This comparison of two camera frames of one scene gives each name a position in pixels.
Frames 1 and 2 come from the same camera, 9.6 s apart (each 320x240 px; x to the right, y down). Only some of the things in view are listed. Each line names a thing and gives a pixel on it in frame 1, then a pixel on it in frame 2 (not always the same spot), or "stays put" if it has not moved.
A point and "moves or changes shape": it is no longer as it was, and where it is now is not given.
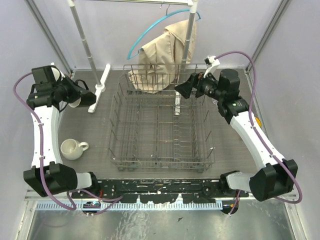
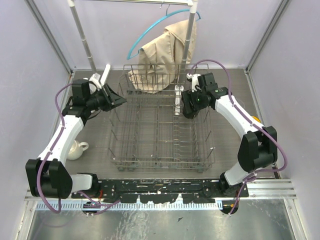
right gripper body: [207, 86] to [196, 98]
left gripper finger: [88, 99] to [115, 98]
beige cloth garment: [160, 59] stays put
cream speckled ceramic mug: [72, 150] stays put
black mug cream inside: [76, 103] moves or changes shape
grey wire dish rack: [153, 127] stays put
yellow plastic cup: [258, 121] stays put
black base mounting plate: [159, 191] stays put
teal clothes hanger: [167, 15] stays put
